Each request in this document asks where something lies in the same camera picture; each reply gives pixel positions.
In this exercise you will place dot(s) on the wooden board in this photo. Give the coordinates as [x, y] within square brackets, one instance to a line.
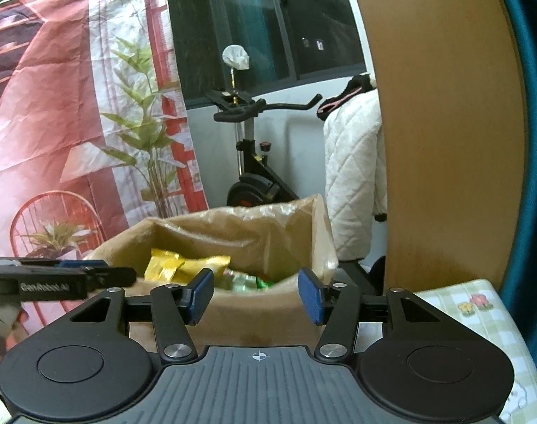
[445, 119]

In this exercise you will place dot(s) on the red printed wall cloth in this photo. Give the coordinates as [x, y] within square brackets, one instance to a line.
[52, 119]

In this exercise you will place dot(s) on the yellow snack packet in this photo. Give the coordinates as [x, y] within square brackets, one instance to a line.
[167, 267]

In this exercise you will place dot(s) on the white quilted jacket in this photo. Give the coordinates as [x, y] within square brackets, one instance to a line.
[354, 163]

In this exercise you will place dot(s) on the black exercise bike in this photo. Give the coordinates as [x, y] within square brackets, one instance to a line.
[255, 176]

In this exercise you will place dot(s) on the brown cardboard box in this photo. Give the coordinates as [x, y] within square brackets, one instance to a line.
[259, 313]

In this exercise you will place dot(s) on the white plastic bag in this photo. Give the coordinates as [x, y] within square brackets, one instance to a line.
[236, 56]

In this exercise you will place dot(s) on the green snack packet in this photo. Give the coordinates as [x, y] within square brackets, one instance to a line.
[244, 281]

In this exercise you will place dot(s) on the dark glass window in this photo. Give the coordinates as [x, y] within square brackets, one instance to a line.
[295, 17]

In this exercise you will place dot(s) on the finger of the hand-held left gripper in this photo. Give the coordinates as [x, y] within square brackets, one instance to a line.
[114, 279]
[83, 264]

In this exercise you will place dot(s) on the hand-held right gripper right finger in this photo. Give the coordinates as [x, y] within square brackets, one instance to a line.
[311, 296]

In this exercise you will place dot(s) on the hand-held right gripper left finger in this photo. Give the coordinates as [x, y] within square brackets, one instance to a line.
[201, 296]

